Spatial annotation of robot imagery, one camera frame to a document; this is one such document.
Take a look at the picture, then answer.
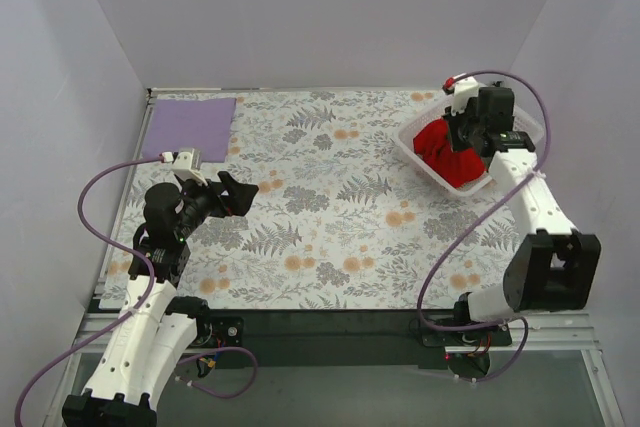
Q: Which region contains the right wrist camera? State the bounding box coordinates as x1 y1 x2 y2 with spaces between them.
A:
442 74 480 116

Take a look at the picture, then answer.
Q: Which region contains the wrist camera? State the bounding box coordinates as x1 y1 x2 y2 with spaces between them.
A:
160 148 207 186
442 74 480 116

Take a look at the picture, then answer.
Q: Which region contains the aluminium frame rail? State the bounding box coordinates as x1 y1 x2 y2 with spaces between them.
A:
74 311 616 427

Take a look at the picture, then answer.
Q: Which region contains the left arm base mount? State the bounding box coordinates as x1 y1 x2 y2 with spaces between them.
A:
165 296 244 348

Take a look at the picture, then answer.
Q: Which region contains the floral patterned table mat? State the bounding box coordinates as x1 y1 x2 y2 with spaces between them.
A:
99 90 581 311

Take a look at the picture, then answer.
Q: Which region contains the folded purple t shirt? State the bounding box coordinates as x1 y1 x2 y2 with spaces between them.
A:
141 98 236 163

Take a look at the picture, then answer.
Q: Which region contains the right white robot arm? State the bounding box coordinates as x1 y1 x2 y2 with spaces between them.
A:
443 80 601 326

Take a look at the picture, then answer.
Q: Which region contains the red t shirt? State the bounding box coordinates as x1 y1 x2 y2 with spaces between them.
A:
413 119 486 188

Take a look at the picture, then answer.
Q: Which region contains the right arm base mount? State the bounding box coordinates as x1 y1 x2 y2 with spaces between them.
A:
416 326 512 379

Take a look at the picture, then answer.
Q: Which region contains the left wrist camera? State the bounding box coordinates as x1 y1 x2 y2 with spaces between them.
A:
160 148 207 186

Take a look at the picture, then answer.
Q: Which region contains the white plastic basket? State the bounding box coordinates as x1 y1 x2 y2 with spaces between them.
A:
393 94 544 197

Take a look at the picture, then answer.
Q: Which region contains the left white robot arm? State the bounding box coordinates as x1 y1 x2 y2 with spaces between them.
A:
62 171 258 426

